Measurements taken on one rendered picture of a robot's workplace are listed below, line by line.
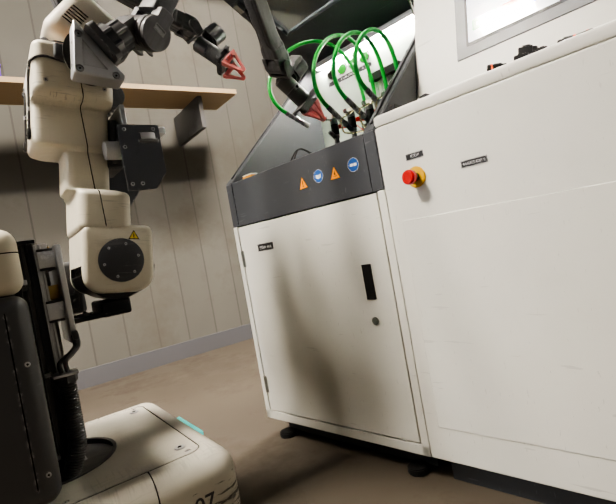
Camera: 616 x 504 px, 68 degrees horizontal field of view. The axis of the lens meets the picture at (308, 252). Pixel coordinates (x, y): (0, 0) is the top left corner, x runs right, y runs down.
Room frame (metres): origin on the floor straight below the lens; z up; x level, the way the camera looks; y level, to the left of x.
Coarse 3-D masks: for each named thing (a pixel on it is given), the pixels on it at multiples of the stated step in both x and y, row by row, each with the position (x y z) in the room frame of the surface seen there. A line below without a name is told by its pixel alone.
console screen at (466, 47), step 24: (456, 0) 1.30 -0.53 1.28; (480, 0) 1.24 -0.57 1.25; (504, 0) 1.19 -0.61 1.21; (528, 0) 1.14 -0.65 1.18; (552, 0) 1.10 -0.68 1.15; (576, 0) 1.06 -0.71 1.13; (456, 24) 1.29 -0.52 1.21; (480, 24) 1.23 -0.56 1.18; (504, 24) 1.18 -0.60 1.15; (528, 24) 1.14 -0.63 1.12; (480, 48) 1.23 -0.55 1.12
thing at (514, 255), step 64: (448, 0) 1.32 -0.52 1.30; (448, 64) 1.30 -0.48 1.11; (576, 64) 0.86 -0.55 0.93; (384, 128) 1.18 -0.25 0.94; (448, 128) 1.05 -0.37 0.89; (512, 128) 0.95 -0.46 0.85; (576, 128) 0.87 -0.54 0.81; (448, 192) 1.07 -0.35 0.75; (512, 192) 0.97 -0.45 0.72; (576, 192) 0.88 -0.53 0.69; (448, 256) 1.09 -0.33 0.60; (512, 256) 0.98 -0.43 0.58; (576, 256) 0.89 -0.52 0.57; (448, 320) 1.11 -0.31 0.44; (512, 320) 1.00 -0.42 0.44; (576, 320) 0.91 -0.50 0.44; (448, 384) 1.13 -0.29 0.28; (512, 384) 1.02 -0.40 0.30; (576, 384) 0.92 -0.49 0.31; (448, 448) 1.16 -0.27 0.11; (512, 448) 1.04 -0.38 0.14; (576, 448) 0.94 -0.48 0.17
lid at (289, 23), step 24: (240, 0) 1.81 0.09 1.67; (288, 0) 1.79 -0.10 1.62; (312, 0) 1.76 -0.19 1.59; (336, 0) 1.73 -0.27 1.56; (360, 0) 1.70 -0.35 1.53; (384, 0) 1.68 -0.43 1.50; (288, 24) 1.89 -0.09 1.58; (312, 24) 1.85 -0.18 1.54; (336, 24) 1.82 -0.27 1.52; (360, 24) 1.80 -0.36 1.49; (312, 48) 1.97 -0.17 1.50
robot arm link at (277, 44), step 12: (252, 0) 1.30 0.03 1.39; (264, 0) 1.33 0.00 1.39; (252, 12) 1.33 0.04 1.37; (264, 12) 1.34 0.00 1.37; (264, 24) 1.35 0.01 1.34; (264, 36) 1.38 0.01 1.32; (276, 36) 1.40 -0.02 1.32; (264, 48) 1.42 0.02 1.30; (276, 48) 1.41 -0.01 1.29; (264, 60) 1.46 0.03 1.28; (276, 60) 1.43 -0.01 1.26; (276, 72) 1.47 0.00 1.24
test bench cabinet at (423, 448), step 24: (384, 192) 1.20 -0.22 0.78; (384, 216) 1.21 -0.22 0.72; (240, 264) 1.70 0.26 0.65; (408, 336) 1.20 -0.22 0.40; (408, 360) 1.21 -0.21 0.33; (264, 384) 1.69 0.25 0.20; (288, 432) 1.65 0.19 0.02; (312, 432) 1.64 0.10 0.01; (336, 432) 1.45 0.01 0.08; (360, 432) 1.37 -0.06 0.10; (408, 456) 1.34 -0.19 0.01
